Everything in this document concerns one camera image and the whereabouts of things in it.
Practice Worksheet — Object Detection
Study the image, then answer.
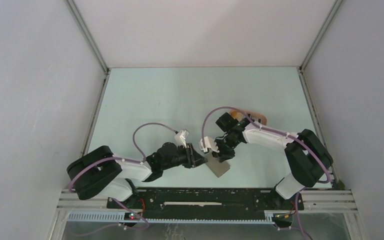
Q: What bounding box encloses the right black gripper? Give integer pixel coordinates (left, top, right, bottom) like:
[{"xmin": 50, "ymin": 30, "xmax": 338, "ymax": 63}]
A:
[{"xmin": 210, "ymin": 134, "xmax": 241, "ymax": 162}]

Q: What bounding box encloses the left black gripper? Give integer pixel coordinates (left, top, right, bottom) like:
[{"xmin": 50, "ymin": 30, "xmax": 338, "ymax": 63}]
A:
[{"xmin": 162, "ymin": 142, "xmax": 208, "ymax": 171}]

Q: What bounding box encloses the grey card holder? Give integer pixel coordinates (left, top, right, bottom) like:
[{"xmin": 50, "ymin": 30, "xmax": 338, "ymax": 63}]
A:
[{"xmin": 206, "ymin": 157, "xmax": 231, "ymax": 178}]

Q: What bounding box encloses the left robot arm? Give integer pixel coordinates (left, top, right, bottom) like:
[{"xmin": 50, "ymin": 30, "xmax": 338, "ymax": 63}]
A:
[{"xmin": 66, "ymin": 142, "xmax": 208, "ymax": 208}]

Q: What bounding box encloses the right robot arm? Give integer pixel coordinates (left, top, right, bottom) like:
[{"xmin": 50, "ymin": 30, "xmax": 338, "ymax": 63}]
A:
[{"xmin": 199, "ymin": 112, "xmax": 333, "ymax": 209}]

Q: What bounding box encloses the pink oval tray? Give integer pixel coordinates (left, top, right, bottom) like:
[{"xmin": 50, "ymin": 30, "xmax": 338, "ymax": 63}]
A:
[{"xmin": 241, "ymin": 109, "xmax": 268, "ymax": 126}]

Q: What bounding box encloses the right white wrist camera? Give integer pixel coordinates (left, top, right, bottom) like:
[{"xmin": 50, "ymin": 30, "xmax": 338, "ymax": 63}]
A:
[{"xmin": 198, "ymin": 136, "xmax": 219, "ymax": 154}]

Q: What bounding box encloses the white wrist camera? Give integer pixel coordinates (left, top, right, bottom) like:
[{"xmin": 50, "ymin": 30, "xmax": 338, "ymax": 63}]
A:
[
  {"xmin": 198, "ymin": 136, "xmax": 219, "ymax": 154},
  {"xmin": 174, "ymin": 129, "xmax": 189, "ymax": 148}
]

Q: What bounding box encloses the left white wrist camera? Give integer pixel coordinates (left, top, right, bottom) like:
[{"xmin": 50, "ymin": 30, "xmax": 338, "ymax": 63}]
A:
[{"xmin": 174, "ymin": 129, "xmax": 189, "ymax": 148}]

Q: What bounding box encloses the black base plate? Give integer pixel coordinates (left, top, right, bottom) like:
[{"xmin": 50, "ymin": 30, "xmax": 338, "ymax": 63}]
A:
[{"xmin": 107, "ymin": 187, "xmax": 305, "ymax": 220}]

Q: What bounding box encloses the aluminium frame rail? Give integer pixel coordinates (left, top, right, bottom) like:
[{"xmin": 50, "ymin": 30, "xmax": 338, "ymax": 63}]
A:
[{"xmin": 56, "ymin": 190, "xmax": 358, "ymax": 214}]

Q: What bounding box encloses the right corner frame post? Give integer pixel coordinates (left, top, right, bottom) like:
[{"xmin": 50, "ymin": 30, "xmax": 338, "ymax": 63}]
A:
[{"xmin": 298, "ymin": 0, "xmax": 345, "ymax": 71}]

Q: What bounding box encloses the corner frame post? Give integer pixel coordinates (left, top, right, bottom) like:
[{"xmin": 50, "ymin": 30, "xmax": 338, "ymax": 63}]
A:
[
  {"xmin": 298, "ymin": 0, "xmax": 345, "ymax": 71},
  {"xmin": 64, "ymin": 0, "xmax": 110, "ymax": 75}
]

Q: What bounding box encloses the left corner frame post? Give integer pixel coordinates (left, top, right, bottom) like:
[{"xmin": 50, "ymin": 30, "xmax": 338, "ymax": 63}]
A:
[{"xmin": 64, "ymin": 0, "xmax": 110, "ymax": 75}]

